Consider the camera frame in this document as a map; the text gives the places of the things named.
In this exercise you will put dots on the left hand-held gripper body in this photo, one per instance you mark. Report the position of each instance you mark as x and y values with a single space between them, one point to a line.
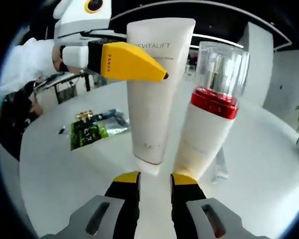
74 22

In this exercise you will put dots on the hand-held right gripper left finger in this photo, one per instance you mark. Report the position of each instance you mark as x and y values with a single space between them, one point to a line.
99 219

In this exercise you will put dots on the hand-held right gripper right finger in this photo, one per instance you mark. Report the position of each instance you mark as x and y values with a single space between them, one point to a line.
204 219

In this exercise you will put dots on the large white skincare tube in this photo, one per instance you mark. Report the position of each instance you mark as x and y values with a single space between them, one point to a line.
152 112

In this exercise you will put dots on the gold foil skincare sachet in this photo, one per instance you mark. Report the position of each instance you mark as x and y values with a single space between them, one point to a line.
84 115

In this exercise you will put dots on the green black skincare sachet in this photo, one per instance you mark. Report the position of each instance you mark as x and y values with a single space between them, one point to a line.
88 135

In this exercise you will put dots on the red-banded white skincare bottle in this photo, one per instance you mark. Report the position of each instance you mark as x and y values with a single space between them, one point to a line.
209 132

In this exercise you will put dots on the person's left hand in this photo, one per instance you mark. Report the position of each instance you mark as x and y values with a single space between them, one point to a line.
57 58

